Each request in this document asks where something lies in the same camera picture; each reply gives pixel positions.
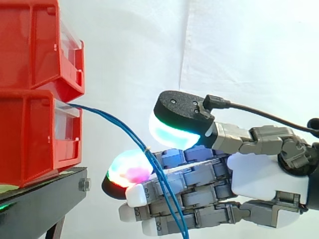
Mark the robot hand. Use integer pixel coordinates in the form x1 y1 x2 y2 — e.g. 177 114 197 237
101 90 311 237

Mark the black stand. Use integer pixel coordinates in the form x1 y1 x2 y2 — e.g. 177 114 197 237
0 166 92 239

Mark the red plastic bin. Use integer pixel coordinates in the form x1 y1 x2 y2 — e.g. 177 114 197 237
0 0 85 103
0 89 83 189

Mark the blue cable bundle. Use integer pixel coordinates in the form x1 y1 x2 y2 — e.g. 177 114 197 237
66 102 190 239

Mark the thin black cable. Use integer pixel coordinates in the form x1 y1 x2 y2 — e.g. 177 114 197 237
203 94 319 139

